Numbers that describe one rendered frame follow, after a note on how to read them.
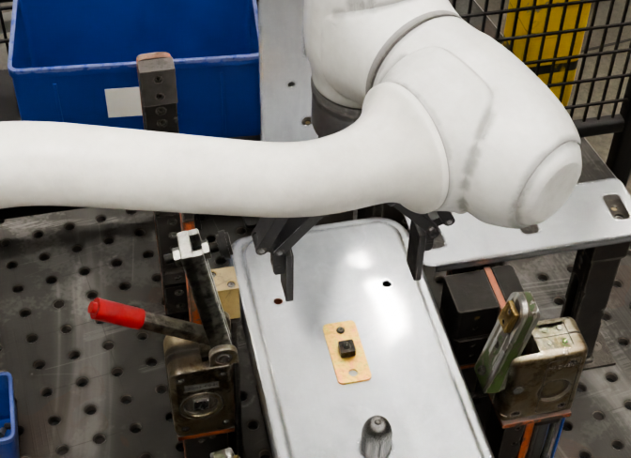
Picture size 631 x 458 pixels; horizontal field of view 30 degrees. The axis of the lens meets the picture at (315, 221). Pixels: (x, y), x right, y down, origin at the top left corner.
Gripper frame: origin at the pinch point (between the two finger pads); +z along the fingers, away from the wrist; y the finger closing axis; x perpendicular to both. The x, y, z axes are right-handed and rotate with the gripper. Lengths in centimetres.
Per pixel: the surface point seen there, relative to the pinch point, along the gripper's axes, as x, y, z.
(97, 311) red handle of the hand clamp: -0.6, -25.9, -1.2
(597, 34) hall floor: 170, 119, 114
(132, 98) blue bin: 35.4, -18.7, 2.7
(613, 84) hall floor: 147, 115, 114
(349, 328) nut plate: 2.9, 1.1, 13.0
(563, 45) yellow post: 58, 49, 22
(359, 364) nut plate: -2.2, 0.9, 12.9
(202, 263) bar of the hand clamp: -1.8, -15.4, -7.1
